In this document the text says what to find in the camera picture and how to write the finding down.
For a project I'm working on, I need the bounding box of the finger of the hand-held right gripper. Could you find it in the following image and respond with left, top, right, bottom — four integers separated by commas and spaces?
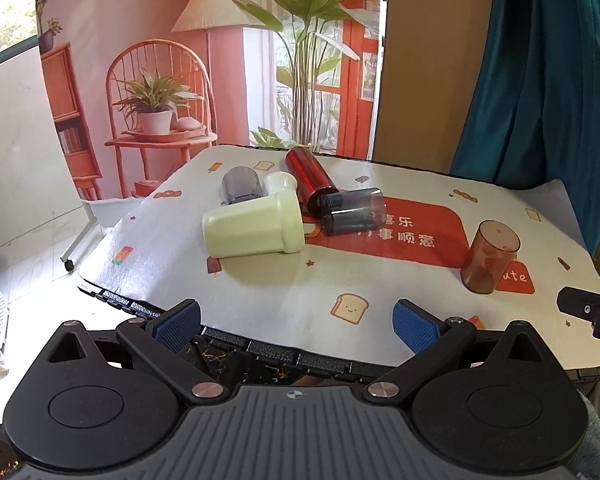
556, 285, 600, 339

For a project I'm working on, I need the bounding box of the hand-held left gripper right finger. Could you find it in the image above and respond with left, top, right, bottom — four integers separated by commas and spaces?
364, 298, 549, 407

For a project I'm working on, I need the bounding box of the red translucent cup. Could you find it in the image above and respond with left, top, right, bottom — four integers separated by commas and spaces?
285, 147, 339, 214

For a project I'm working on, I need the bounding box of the grey translucent cup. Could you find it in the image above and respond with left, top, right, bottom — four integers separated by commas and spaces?
222, 167, 265, 206

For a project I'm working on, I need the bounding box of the dark blue translucent cup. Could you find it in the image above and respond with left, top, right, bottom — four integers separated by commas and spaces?
319, 187, 387, 237

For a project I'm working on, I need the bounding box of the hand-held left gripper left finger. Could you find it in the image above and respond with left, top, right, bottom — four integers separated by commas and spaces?
45, 299, 232, 407

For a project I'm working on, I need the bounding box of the teal curtain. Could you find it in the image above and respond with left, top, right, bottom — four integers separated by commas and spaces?
449, 0, 600, 262

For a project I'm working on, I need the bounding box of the light green plastic cup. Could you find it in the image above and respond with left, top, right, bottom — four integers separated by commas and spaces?
202, 192, 306, 259

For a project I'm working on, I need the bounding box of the white wheeled stand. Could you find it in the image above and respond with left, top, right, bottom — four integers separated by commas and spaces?
60, 198, 137, 274

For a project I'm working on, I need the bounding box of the white toast print table mat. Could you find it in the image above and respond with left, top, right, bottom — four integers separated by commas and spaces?
77, 143, 600, 369

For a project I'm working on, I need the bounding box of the grey blue cloth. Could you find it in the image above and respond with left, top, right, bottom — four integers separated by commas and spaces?
572, 387, 600, 480

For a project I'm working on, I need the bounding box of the black folding table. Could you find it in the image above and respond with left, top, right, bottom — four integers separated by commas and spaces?
76, 280, 600, 387

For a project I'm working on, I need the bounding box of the brown translucent cup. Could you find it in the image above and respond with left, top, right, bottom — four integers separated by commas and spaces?
460, 219, 522, 295

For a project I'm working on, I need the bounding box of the brown board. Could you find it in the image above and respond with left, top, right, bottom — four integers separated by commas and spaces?
373, 0, 499, 177

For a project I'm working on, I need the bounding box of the printed room scene backdrop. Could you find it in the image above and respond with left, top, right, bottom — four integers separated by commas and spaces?
34, 0, 392, 202

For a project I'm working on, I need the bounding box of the small white cup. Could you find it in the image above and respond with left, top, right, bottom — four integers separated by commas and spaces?
264, 172, 299, 199

